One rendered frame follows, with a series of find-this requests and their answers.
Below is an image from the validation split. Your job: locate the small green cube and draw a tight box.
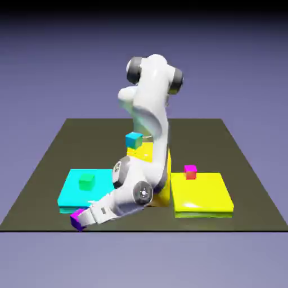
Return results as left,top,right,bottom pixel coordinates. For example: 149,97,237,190
78,173,96,192

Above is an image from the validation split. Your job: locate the large cyan box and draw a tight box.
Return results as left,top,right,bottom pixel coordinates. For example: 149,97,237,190
57,168,116,214

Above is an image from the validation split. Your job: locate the tall large yellow box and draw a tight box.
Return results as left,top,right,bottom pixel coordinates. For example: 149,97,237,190
126,141,172,208

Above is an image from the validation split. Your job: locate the small red cube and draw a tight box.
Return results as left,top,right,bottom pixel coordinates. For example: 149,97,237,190
184,164,198,181

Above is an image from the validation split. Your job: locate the small blue cube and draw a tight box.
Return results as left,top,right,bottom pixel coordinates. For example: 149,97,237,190
125,132,144,150

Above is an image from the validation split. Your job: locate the flat large yellow box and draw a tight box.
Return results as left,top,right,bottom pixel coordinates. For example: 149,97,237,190
170,172,235,219

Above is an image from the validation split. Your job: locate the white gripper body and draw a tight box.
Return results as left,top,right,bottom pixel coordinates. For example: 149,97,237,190
76,205,101,227

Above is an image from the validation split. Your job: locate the small purple cube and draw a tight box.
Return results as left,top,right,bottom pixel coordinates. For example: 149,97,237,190
70,208,88,232

